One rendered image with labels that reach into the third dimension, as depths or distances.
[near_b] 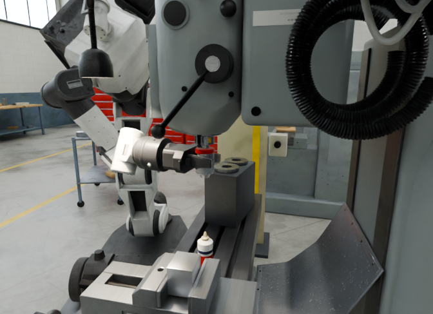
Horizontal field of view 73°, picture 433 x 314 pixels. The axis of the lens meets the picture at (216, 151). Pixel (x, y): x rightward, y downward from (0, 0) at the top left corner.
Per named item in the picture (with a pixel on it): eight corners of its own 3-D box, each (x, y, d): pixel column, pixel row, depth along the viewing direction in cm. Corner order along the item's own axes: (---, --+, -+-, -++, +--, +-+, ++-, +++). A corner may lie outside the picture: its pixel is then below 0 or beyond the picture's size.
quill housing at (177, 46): (150, 137, 61) (142, -32, 54) (182, 124, 81) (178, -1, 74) (240, 140, 57) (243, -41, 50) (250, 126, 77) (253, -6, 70)
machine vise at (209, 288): (76, 329, 58) (71, 282, 56) (116, 282, 73) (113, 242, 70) (250, 365, 51) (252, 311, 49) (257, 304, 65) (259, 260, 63)
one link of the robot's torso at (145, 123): (124, 180, 150) (120, 89, 144) (158, 180, 150) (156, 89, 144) (115, 188, 135) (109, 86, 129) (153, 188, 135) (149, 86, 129)
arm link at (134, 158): (147, 131, 73) (112, 128, 78) (138, 173, 71) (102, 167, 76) (169, 144, 84) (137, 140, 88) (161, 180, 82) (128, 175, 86)
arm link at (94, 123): (110, 169, 110) (67, 122, 100) (137, 147, 114) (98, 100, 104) (117, 176, 100) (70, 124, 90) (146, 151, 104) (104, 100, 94)
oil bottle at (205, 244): (196, 273, 76) (195, 234, 74) (200, 264, 80) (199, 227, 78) (211, 274, 75) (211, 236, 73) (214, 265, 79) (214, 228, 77)
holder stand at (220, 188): (204, 222, 104) (203, 168, 100) (227, 200, 124) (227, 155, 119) (236, 229, 99) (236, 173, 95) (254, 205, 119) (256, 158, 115)
